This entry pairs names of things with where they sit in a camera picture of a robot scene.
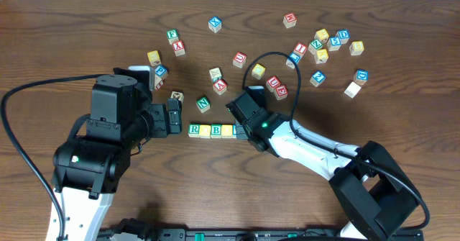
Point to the green Z block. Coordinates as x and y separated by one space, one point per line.
314 46

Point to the blue X block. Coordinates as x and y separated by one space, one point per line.
215 24

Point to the blue T block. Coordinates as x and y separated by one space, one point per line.
234 134

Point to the yellow block with O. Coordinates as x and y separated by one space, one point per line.
205 131

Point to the plain white block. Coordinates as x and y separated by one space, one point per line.
352 90

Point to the blue D block lower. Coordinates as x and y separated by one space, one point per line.
361 77

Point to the red A block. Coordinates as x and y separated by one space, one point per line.
220 86

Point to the green N block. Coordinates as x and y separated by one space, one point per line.
203 104

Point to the yellow block below Z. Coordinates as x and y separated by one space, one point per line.
321 56

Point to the red e block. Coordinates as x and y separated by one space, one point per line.
281 92
289 20

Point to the green B block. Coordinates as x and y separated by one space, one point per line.
216 131

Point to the green R block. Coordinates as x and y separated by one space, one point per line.
194 130

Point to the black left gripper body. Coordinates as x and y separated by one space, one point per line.
160 119

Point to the red E block top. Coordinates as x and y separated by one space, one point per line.
289 20

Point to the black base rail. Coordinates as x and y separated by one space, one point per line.
223 235

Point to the blue L block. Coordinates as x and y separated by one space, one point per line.
293 60

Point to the blue D block upper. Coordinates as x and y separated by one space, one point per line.
343 35

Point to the blue 5 block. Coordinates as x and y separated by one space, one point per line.
333 44

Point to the green F block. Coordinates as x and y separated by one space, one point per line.
172 36

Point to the beige block with green side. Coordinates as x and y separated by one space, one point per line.
215 74

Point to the blue P block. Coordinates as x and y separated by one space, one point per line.
161 72

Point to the red I block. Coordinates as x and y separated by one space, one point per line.
300 49

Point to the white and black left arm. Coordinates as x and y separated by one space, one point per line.
98 150

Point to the beige picture block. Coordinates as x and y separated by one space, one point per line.
177 95

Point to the beige block red side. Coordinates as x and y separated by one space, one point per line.
158 82

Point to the blue d block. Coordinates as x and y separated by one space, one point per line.
361 77
343 35

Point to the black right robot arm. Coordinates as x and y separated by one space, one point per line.
371 187

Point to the red U block upper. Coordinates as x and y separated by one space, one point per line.
239 60

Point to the red Y block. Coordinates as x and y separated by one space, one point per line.
179 48

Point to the blue 2 block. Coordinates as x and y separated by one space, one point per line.
317 78

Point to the red E block lower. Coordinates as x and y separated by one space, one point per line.
281 92

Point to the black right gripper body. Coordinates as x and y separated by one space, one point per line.
243 116

